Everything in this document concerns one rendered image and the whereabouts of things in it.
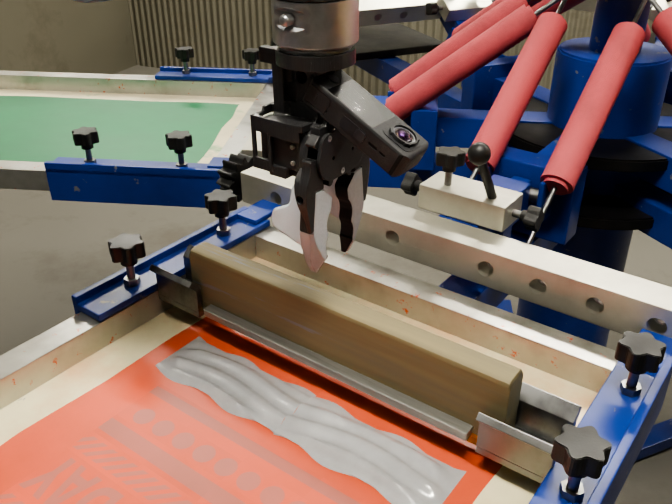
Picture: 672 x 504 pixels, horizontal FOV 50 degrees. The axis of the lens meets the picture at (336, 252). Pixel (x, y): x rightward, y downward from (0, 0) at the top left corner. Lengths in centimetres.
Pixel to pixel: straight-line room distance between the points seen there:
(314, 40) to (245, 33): 464
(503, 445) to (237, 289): 34
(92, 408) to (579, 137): 75
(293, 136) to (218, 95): 111
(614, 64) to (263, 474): 79
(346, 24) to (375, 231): 41
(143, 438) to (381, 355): 25
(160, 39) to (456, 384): 514
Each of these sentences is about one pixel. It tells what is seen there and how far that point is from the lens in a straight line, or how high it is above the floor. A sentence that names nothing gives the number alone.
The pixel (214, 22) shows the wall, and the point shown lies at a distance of 537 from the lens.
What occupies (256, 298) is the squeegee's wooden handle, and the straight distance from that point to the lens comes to 80.
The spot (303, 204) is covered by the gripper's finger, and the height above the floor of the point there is 119.
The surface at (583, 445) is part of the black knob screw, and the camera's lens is 61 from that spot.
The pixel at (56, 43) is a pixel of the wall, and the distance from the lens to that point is 526.
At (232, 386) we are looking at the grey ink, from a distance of 79.
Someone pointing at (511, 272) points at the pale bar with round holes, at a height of 102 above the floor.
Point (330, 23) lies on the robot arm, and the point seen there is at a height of 134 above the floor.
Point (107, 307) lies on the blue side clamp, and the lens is 88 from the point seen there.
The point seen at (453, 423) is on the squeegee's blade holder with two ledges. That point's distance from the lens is 70.
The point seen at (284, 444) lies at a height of 95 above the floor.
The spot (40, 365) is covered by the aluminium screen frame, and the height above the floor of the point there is 98.
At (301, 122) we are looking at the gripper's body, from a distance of 65.
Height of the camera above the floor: 147
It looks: 30 degrees down
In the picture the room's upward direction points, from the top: straight up
